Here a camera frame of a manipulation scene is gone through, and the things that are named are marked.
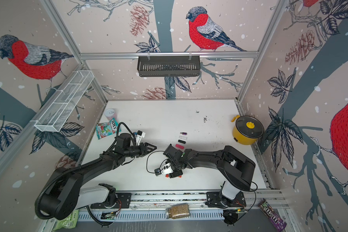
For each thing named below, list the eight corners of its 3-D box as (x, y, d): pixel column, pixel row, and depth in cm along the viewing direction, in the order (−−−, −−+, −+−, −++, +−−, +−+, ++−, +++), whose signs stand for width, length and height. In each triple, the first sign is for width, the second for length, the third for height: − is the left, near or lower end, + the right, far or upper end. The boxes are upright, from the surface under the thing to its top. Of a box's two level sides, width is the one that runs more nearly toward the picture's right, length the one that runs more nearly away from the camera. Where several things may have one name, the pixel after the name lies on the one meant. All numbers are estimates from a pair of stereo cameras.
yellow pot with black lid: (233, 146, 96) (240, 135, 85) (227, 124, 107) (232, 112, 96) (259, 145, 96) (269, 135, 85) (250, 124, 107) (258, 112, 96)
